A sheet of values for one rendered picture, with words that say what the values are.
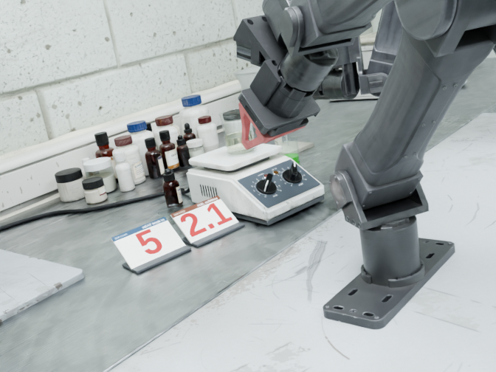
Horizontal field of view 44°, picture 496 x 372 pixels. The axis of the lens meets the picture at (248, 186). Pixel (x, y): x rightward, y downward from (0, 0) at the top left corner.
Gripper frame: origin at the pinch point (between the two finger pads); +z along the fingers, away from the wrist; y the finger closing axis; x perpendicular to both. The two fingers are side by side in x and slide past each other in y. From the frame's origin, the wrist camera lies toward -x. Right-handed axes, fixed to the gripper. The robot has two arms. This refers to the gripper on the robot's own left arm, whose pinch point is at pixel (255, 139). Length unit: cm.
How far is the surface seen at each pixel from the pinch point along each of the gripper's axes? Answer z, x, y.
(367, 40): 49, -42, -101
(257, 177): 8.3, 2.5, -2.7
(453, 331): -20.7, 34.7, 10.1
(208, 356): -8.1, 24.1, 27.1
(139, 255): 12.2, 5.4, 19.2
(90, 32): 37, -55, -8
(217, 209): 12.4, 3.5, 4.0
